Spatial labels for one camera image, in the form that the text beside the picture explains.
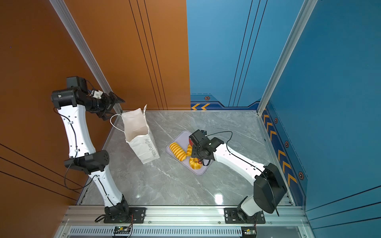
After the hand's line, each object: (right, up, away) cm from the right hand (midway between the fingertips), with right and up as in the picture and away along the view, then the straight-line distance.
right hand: (195, 153), depth 83 cm
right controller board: (+26, -36, -12) cm, 45 cm away
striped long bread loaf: (-11, -1, +9) cm, 14 cm away
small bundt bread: (-1, -7, +4) cm, 8 cm away
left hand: (-38, +27, -9) cm, 47 cm away
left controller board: (-35, -35, -12) cm, 51 cm away
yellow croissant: (-4, 0, +9) cm, 10 cm away
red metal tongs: (-3, +5, +5) cm, 7 cm away
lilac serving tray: (-9, +5, +21) cm, 23 cm away
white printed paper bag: (-29, +11, -9) cm, 32 cm away
